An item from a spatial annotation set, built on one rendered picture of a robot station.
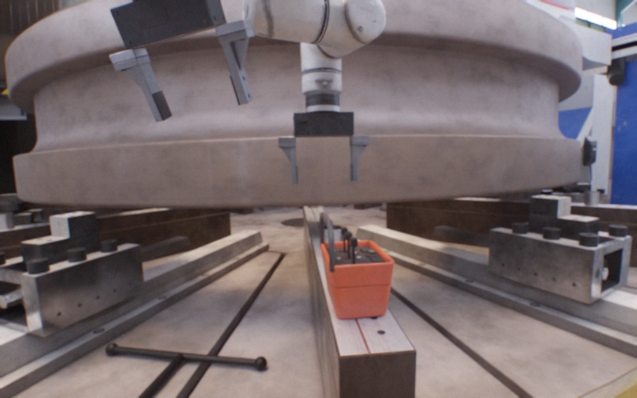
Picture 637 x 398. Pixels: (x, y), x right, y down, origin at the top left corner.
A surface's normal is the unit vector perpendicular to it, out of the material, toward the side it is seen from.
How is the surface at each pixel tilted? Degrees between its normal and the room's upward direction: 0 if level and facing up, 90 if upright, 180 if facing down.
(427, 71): 90
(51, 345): 90
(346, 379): 90
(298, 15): 123
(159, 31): 114
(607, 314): 72
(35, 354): 90
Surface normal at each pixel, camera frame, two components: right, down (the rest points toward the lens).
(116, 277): 0.95, 0.01
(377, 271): 0.11, 0.23
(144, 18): -0.11, 0.50
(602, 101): 0.40, 0.10
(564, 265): -0.89, 0.07
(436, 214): -0.65, 0.11
